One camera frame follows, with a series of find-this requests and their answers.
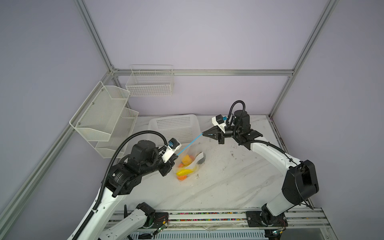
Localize yellow lemon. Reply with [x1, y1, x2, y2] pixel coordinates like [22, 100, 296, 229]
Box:
[182, 155, 194, 166]

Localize clear zip top bag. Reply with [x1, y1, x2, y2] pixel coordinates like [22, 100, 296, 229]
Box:
[173, 134, 206, 182]

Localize cream white garlic bulb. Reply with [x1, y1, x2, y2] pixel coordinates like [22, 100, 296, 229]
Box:
[186, 160, 197, 169]

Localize black round food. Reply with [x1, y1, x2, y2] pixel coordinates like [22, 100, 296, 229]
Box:
[195, 152, 206, 165]

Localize small orange tangerine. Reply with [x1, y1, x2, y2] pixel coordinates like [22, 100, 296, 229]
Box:
[177, 176, 187, 181]

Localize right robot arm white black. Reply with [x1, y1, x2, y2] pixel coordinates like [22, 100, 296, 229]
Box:
[203, 110, 319, 225]

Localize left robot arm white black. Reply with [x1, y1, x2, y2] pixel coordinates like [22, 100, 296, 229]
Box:
[69, 138, 181, 240]

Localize white plastic perforated basket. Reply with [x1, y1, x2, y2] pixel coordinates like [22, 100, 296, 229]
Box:
[148, 115, 202, 147]

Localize lower white mesh shelf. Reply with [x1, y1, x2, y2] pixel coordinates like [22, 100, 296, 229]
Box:
[95, 108, 139, 159]

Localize white mesh shelf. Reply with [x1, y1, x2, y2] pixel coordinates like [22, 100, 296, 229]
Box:
[69, 82, 130, 142]
[95, 108, 139, 159]

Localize upper white mesh shelf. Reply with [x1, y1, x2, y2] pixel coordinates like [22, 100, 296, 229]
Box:
[69, 82, 130, 142]

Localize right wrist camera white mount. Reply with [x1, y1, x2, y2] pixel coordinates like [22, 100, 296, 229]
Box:
[212, 115, 228, 133]

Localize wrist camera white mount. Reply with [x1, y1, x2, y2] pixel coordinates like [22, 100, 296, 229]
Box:
[162, 138, 182, 163]
[212, 115, 228, 133]

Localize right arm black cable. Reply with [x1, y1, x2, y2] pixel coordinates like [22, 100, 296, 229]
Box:
[226, 100, 301, 166]

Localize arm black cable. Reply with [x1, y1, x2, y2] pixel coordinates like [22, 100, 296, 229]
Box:
[71, 130, 169, 240]
[226, 100, 301, 166]

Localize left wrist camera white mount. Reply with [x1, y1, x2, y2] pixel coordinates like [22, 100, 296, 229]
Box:
[162, 138, 182, 163]

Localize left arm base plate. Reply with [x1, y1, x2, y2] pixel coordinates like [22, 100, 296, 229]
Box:
[143, 212, 169, 229]

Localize white wire wall basket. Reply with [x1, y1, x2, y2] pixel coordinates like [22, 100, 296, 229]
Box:
[126, 65, 174, 97]

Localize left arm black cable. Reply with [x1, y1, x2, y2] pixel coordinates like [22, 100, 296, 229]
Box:
[71, 130, 169, 240]

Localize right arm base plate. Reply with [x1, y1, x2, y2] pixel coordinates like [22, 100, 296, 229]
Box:
[246, 211, 288, 227]

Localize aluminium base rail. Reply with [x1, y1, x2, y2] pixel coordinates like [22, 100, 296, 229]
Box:
[80, 207, 334, 240]

